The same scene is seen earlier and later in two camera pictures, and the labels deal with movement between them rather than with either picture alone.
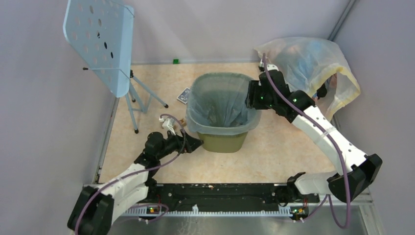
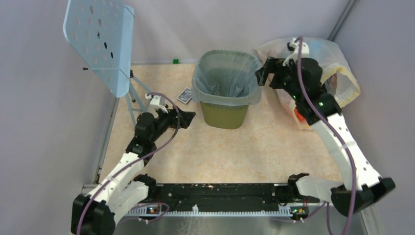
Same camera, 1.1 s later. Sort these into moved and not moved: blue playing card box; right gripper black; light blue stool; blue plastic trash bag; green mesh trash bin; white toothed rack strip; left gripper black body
Moved: left gripper black body; green mesh trash bin; right gripper black; blue plastic trash bag
Not moved: blue playing card box; light blue stool; white toothed rack strip
